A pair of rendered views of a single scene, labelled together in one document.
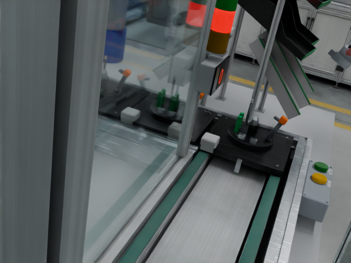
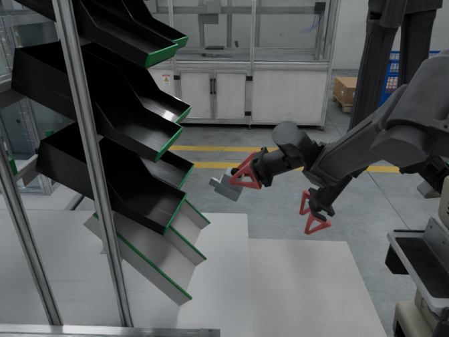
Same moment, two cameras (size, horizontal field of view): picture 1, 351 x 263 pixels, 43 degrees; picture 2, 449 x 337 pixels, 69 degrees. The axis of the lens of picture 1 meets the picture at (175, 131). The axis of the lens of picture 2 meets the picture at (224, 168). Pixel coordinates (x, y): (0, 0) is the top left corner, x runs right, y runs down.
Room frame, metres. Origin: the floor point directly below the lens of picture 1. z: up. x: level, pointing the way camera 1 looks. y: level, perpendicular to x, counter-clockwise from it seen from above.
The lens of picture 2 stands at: (0.84, -0.33, 1.60)
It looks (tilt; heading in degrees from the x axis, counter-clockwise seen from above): 27 degrees down; 346
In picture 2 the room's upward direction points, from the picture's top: straight up
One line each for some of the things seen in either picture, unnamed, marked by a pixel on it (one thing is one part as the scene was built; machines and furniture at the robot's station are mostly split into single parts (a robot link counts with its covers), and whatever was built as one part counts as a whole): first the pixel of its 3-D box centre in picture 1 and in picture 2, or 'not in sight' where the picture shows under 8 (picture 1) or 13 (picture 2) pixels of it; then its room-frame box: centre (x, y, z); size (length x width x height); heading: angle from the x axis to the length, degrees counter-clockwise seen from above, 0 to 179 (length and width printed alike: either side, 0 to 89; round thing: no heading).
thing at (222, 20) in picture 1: (222, 19); not in sight; (1.04, -0.06, 1.33); 0.05 x 0.05 x 0.05
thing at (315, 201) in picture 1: (315, 189); not in sight; (1.05, -0.41, 0.93); 0.21 x 0.07 x 0.06; 164
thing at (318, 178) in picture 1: (318, 179); not in sight; (1.05, -0.41, 0.96); 0.04 x 0.04 x 0.02
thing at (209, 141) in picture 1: (209, 143); not in sight; (1.12, -0.10, 0.97); 0.05 x 0.05 x 0.04; 74
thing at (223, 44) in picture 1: (218, 40); not in sight; (1.04, -0.06, 1.28); 0.05 x 0.05 x 0.05
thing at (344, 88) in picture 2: not in sight; (375, 94); (5.47, -4.06, 0.20); 1.20 x 0.80 x 0.41; 73
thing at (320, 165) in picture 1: (320, 168); not in sight; (1.12, -0.42, 0.96); 0.04 x 0.04 x 0.02
